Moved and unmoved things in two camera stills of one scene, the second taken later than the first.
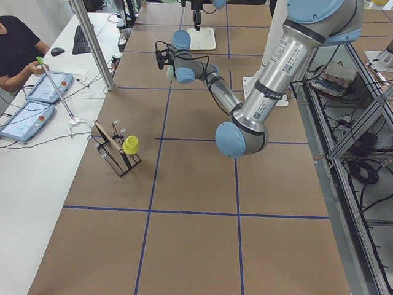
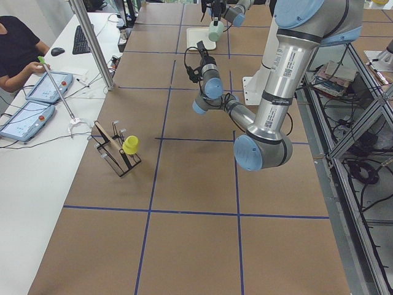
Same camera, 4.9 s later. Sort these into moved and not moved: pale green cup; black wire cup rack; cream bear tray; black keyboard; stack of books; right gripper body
Moved: pale green cup; right gripper body
Not moved: black keyboard; cream bear tray; black wire cup rack; stack of books
